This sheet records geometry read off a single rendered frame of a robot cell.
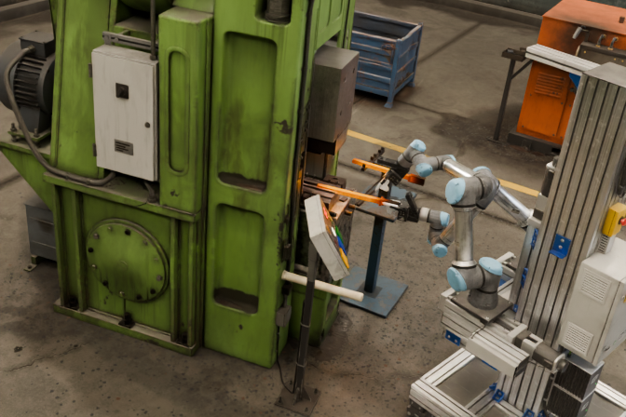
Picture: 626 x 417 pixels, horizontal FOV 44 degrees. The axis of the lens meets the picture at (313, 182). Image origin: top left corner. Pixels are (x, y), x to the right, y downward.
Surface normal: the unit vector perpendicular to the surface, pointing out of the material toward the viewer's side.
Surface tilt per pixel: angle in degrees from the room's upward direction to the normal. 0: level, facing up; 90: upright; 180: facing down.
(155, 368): 0
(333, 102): 90
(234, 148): 89
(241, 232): 90
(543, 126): 90
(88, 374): 0
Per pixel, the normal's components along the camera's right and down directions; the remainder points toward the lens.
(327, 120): -0.34, 0.43
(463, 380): 0.09, -0.87
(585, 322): -0.71, 0.28
